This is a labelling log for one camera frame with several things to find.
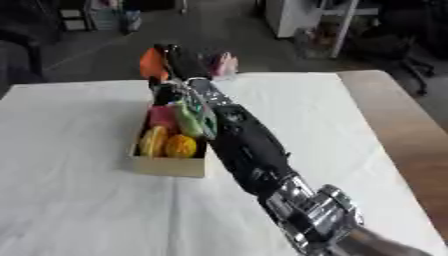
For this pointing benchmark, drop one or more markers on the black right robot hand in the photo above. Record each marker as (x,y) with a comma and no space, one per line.
(185,63)

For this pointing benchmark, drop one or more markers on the orange toy block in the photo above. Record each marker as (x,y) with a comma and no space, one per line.
(151,66)

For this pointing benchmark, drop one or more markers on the silver and black right robot arm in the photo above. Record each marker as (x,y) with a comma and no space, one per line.
(256,153)

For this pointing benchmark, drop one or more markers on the tan cardboard box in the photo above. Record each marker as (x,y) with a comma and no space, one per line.
(169,166)

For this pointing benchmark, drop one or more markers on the pink soft toy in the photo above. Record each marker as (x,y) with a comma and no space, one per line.
(225,66)

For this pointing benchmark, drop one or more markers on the red toy fruit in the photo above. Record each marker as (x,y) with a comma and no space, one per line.
(163,118)

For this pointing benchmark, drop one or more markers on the light green toy vegetable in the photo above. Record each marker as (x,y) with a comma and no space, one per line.
(188,122)

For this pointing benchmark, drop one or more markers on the orange toy fruit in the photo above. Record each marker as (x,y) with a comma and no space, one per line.
(180,146)

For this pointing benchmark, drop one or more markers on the yellow toy fruit slice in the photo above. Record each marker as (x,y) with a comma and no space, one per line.
(151,141)

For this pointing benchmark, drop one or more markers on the shelf with boxes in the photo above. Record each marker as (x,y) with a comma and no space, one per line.
(99,15)

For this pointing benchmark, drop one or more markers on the white cabinet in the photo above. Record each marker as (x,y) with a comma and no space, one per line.
(291,16)

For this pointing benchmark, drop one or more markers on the black office chair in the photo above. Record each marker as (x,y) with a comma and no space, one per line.
(402,50)

